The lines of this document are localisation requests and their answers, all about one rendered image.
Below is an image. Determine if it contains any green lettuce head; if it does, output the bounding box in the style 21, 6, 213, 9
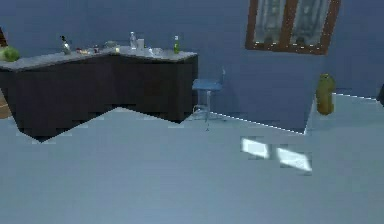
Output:
1, 45, 21, 63

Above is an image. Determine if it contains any dark kitchen counter cabinet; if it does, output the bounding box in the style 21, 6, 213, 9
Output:
0, 45, 199, 143

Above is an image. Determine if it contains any blue stool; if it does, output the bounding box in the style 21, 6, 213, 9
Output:
191, 68, 227, 132

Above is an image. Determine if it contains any green glass bottle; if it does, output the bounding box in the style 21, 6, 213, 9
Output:
172, 35, 181, 55

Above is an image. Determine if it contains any grey spray bottle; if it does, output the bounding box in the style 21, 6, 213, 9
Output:
59, 35, 72, 56

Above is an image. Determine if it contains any brown framed window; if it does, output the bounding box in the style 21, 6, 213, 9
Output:
245, 0, 342, 56

